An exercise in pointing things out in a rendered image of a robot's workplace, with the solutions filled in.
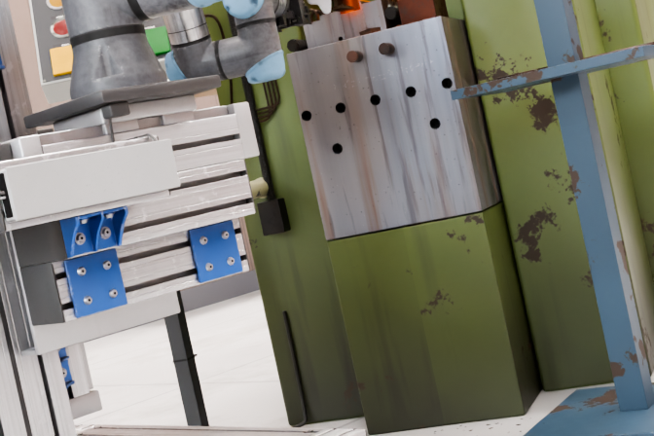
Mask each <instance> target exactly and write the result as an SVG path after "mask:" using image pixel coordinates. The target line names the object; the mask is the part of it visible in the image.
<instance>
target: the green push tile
mask: <svg viewBox="0 0 654 436"><path fill-rule="evenodd" d="M145 32H146V36H147V40H148V42H149V44H150V46H151V48H152V49H153V51H154V53H155V55H165V54H167V53H169V52H171V48H170V45H169V40H168V35H167V30H166V27H165V26H161V27H156V28H151V29H146V30H145Z"/></svg>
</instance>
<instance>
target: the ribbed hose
mask: <svg viewBox="0 0 654 436"><path fill-rule="evenodd" d="M227 15H228V19H229V23H230V28H231V30H232V31H231V32H232V34H233V35H232V36H233V37H236V36H237V32H236V22H235V17H233V16H232V15H230V14H229V13H228V12H227ZM241 79H242V82H243V88H244V92H245V96H246V97H245V98H246V99H245V100H246V102H248V104H249V109H250V113H251V118H252V122H253V126H254V131H255V135H256V140H257V145H258V149H259V156H258V158H259V162H260V168H261V169H262V170H261V171H262V173H263V174H262V175H263V177H264V178H263V179H264V181H266V183H267V184H268V186H269V191H268V193H267V199H268V200H267V201H262V202H259V203H257V206H258V211H259V215H260V220H261V225H262V229H263V234H264V236H270V235H275V234H280V233H285V232H288V231H290V230H291V228H290V223H289V218H288V214H287V209H286V205H285V200H284V198H280V199H276V197H275V193H274V187H273V181H272V177H271V172H270V168H269V164H268V160H267V156H266V150H265V149H266V148H265V146H264V145H265V144H264V142H263V141H264V140H263V138H262V137H263V136H262V135H263V134H262V132H261V129H260V125H259V124H260V123H258V122H259V119H257V118H258V115H256V114H257V111H256V108H257V107H256V105H255V104H256V103H255V101H254V100H255V99H254V97H253V96H254V95H253V94H254V93H253V90H252V88H251V87H252V86H251V84H250V83H249V82H248V81H247V78H246V77H245V76H241Z"/></svg>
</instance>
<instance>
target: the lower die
mask: <svg viewBox="0 0 654 436"><path fill-rule="evenodd" d="M359 5H360V10H357V11H353V12H349V13H346V14H341V12H338V11H336V12H333V13H330V14H326V15H322V16H319V17H320V20H317V21H313V22H312V24H306V25H303V27H304V31H305V36H306V40H307V45H308V49H311V48H315V47H319V46H323V45H327V44H331V43H335V42H339V37H343V40H346V39H350V38H354V37H358V36H360V34H359V32H360V31H363V30H366V29H369V28H373V27H380V28H381V30H386V29H389V28H391V27H392V28H393V27H394V26H396V25H399V24H401V25H402V22H401V21H400V20H393V19H388V18H387V17H386V16H385V14H384V13H385V9H387V8H388V7H387V5H388V3H387V0H375V1H371V2H365V1H359ZM396 27H397V26H396Z"/></svg>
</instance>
